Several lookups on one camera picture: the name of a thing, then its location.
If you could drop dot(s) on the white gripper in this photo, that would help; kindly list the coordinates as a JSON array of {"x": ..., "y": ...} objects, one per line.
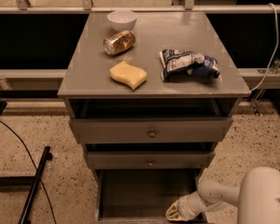
[{"x": 187, "y": 206}]

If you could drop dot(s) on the grey bottom drawer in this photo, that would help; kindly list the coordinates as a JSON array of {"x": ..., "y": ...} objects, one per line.
[{"x": 142, "y": 196}]

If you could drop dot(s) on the grey drawer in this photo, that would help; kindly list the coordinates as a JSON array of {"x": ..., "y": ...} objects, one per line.
[
  {"x": 120, "y": 160},
  {"x": 142, "y": 196},
  {"x": 132, "y": 131}
]

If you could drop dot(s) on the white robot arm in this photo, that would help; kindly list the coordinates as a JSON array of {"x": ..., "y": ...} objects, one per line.
[{"x": 257, "y": 200}]

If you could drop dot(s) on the grey middle drawer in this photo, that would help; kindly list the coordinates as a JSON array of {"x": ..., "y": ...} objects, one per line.
[{"x": 120, "y": 160}]

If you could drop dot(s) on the grey top drawer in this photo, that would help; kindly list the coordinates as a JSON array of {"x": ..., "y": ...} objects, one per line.
[{"x": 132, "y": 131}]

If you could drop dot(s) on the grey drawer cabinet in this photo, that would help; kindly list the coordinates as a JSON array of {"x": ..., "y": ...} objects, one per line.
[{"x": 89, "y": 92}]

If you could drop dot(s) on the yellow sponge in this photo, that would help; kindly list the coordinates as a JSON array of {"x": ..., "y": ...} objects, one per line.
[{"x": 129, "y": 75}]

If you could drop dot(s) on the black stand leg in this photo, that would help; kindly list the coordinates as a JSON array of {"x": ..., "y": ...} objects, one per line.
[{"x": 30, "y": 183}]

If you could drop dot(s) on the blue white chip bag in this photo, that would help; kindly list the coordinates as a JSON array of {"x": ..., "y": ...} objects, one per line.
[{"x": 195, "y": 64}]

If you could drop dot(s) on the golden soda can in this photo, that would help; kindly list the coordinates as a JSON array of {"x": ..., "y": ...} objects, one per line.
[{"x": 119, "y": 42}]

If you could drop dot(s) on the white bowl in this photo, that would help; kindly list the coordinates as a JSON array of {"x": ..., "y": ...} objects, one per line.
[{"x": 121, "y": 20}]

